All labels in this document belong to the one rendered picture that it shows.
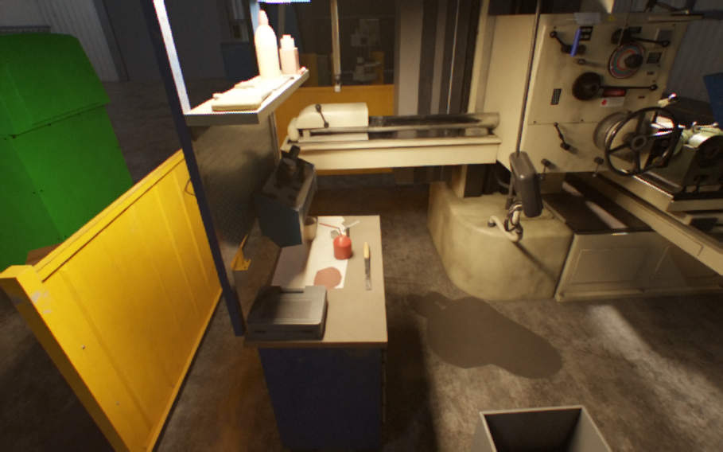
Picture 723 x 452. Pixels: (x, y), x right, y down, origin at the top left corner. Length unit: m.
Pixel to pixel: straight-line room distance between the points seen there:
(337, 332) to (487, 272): 1.72
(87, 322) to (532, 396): 2.23
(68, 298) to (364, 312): 1.06
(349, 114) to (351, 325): 1.38
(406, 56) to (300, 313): 1.94
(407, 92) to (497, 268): 1.43
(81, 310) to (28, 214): 2.13
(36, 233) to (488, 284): 3.59
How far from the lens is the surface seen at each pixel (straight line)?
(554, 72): 2.27
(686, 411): 2.82
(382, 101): 4.48
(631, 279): 3.39
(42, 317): 1.53
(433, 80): 2.72
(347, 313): 1.36
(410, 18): 2.66
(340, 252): 1.60
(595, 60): 2.37
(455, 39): 2.73
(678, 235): 3.04
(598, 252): 3.04
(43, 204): 3.62
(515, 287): 2.93
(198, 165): 1.03
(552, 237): 2.78
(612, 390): 2.70
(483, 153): 2.54
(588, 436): 1.80
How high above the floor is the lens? 1.90
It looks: 30 degrees down
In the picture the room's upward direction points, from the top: 2 degrees counter-clockwise
